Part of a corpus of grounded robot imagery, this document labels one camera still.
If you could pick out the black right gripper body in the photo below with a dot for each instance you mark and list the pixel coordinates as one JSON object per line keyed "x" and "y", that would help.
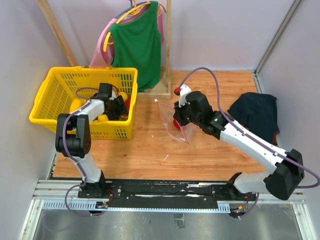
{"x": 184, "y": 116}

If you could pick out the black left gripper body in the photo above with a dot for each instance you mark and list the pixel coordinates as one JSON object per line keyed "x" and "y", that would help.
{"x": 114, "y": 112}

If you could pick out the red apple toy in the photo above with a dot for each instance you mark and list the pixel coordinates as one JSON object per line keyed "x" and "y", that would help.
{"x": 176, "y": 124}

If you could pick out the clear orange zip bag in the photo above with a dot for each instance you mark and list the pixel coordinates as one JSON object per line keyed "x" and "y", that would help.
{"x": 166, "y": 112}

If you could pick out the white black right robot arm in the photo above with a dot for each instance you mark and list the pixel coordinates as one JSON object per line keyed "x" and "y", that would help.
{"x": 282, "y": 174}

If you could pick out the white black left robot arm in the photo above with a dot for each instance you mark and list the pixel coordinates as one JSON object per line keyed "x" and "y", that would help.
{"x": 73, "y": 136}

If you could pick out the green tank top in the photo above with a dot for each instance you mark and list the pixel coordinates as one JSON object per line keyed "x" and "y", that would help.
{"x": 137, "y": 44}

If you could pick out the yellow orange round fruit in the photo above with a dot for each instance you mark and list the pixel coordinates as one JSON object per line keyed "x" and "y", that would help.
{"x": 124, "y": 95}

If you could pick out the watermelon slice toy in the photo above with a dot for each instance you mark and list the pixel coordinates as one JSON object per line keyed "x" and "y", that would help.
{"x": 127, "y": 103}

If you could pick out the yellow lemon toy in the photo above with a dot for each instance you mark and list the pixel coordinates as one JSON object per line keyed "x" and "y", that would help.
{"x": 101, "y": 118}

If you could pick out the wooden clothes rack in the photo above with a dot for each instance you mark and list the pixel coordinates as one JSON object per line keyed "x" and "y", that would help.
{"x": 163, "y": 90}

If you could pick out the yellow mango toy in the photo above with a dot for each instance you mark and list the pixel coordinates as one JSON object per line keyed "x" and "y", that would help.
{"x": 75, "y": 105}

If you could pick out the pink shirt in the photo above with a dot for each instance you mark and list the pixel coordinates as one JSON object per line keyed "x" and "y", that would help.
{"x": 102, "y": 59}

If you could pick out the yellow plastic basket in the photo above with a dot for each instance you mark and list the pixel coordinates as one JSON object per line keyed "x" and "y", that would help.
{"x": 58, "y": 91}

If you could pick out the dark navy cloth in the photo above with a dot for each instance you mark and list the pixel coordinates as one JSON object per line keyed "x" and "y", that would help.
{"x": 258, "y": 113}

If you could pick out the yellow clothes hanger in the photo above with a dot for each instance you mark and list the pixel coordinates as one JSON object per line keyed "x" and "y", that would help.
{"x": 133, "y": 11}

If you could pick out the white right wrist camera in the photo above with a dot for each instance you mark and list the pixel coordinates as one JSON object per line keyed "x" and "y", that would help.
{"x": 182, "y": 91}

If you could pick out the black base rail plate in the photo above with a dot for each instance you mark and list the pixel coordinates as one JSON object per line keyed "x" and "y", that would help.
{"x": 166, "y": 194}

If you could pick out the aluminium frame post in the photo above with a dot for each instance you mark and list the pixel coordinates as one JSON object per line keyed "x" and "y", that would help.
{"x": 278, "y": 34}

